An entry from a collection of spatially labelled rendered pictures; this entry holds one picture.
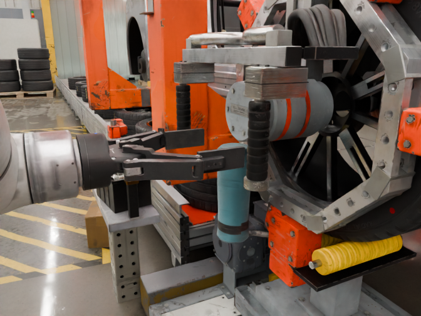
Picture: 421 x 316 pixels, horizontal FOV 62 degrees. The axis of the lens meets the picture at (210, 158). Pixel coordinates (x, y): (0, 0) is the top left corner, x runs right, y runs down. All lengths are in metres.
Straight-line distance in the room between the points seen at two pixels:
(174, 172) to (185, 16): 0.83
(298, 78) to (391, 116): 0.18
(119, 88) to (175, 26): 2.00
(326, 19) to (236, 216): 0.53
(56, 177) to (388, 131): 0.52
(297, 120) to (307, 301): 0.64
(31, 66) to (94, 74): 6.03
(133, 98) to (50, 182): 2.72
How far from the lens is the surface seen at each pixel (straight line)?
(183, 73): 0.85
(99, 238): 1.96
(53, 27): 13.76
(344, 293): 1.13
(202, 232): 1.52
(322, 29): 0.62
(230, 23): 3.56
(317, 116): 0.80
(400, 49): 0.65
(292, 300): 1.23
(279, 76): 0.57
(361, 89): 0.84
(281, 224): 0.93
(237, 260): 1.26
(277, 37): 0.57
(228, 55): 0.70
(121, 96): 3.13
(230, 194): 0.91
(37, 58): 9.08
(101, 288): 1.69
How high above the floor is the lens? 0.97
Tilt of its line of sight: 16 degrees down
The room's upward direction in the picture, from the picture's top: straight up
